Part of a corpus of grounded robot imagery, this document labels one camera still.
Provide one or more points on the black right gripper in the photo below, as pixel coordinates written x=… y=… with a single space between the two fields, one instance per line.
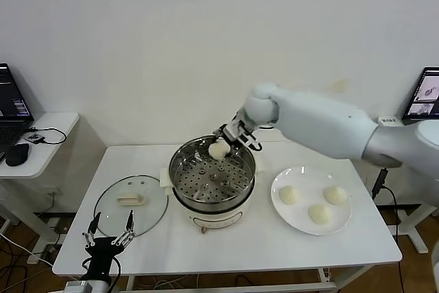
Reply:
x=237 y=126

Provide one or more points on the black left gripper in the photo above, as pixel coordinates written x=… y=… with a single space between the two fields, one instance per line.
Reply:
x=101 y=252

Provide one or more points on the white steamed baozi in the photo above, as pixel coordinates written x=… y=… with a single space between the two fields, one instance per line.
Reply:
x=219 y=150
x=336 y=194
x=320 y=213
x=289 y=194

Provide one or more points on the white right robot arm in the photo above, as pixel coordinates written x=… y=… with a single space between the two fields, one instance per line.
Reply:
x=326 y=125

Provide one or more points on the perforated steel steamer basket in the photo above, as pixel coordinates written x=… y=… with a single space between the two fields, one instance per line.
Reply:
x=219 y=190

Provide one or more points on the floor power strip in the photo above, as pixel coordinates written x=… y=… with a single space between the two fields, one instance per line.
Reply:
x=57 y=226

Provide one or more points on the cream electric cooker base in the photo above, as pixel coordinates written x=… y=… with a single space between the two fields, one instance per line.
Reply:
x=216 y=219

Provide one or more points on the white side table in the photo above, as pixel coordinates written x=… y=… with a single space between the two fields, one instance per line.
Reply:
x=51 y=155
x=411 y=224

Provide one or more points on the white round plate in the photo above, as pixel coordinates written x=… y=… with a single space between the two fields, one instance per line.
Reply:
x=298 y=217

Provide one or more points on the small black hub box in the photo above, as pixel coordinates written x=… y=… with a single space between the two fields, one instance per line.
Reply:
x=34 y=138

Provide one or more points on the black computer mouse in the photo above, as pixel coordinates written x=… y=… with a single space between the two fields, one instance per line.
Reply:
x=17 y=154

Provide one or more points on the black laptop dark screen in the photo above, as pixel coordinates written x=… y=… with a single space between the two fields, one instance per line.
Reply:
x=10 y=101

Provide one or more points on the grey laptop bright screen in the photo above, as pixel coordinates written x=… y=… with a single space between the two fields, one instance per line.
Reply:
x=425 y=94

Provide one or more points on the white wall socket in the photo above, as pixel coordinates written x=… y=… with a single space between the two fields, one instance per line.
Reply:
x=51 y=193

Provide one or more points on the white main table frame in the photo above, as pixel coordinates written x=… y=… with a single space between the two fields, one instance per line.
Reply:
x=324 y=275

